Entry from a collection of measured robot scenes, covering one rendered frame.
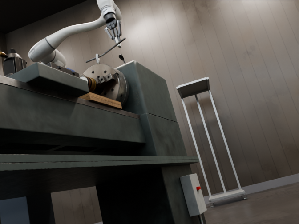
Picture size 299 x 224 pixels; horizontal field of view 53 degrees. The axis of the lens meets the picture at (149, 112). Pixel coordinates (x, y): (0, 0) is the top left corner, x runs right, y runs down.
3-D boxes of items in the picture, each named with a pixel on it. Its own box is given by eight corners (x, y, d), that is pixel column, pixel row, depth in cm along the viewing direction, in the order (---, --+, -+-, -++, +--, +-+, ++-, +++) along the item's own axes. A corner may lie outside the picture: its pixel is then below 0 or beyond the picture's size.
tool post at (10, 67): (18, 85, 144) (16, 66, 146) (30, 79, 141) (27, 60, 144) (5, 82, 137) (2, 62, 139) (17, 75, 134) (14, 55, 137)
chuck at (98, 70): (87, 119, 198) (82, 74, 205) (129, 108, 186) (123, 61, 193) (79, 118, 190) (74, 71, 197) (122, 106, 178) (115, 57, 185)
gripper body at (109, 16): (101, 17, 200) (105, 29, 198) (111, 10, 197) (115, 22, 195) (107, 22, 207) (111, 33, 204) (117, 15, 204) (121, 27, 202)
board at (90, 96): (71, 128, 181) (70, 122, 182) (122, 108, 168) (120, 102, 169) (33, 123, 154) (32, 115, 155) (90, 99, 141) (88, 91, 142)
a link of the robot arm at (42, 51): (42, 33, 207) (52, 41, 220) (21, 48, 209) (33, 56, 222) (50, 47, 203) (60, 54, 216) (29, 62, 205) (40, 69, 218)
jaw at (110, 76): (102, 83, 190) (117, 74, 187) (105, 90, 189) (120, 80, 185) (92, 79, 180) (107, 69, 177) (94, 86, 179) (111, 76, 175)
